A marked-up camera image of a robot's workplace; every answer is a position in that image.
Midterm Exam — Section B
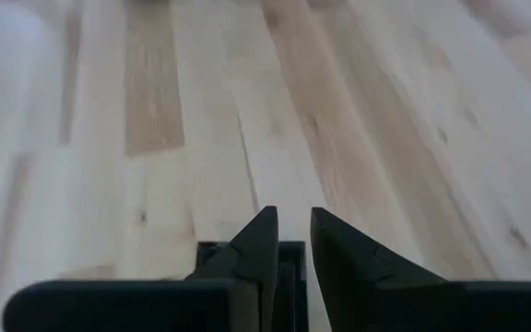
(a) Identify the small black square plate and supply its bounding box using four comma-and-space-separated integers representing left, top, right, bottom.
195, 240, 310, 332

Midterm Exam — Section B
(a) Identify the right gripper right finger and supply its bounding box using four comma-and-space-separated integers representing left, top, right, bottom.
310, 207, 531, 332

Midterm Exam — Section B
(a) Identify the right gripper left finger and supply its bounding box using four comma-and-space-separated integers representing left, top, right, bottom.
1, 205, 279, 332

